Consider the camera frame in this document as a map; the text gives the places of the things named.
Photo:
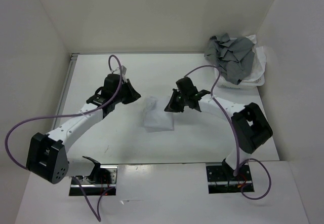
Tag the grey skirt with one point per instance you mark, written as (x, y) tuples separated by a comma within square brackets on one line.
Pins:
[(233, 57)]

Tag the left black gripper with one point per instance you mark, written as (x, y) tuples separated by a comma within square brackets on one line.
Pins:
[(134, 96)]

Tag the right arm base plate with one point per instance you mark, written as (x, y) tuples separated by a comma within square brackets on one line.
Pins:
[(220, 183)]

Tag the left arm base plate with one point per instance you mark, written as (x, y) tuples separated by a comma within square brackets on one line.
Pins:
[(93, 179)]

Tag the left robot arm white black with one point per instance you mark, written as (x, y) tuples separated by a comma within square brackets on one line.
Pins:
[(47, 155)]

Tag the white skirt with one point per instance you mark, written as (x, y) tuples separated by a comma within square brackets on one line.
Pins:
[(155, 118)]

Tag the aluminium table edge rail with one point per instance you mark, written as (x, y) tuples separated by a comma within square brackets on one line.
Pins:
[(152, 74)]

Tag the white laundry basket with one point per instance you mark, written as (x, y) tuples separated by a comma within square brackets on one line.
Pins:
[(256, 77)]

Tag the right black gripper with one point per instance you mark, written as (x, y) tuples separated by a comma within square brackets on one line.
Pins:
[(171, 107)]

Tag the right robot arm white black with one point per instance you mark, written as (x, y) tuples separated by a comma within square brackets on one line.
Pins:
[(248, 123)]

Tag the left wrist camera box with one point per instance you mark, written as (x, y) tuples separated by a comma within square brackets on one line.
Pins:
[(123, 69)]

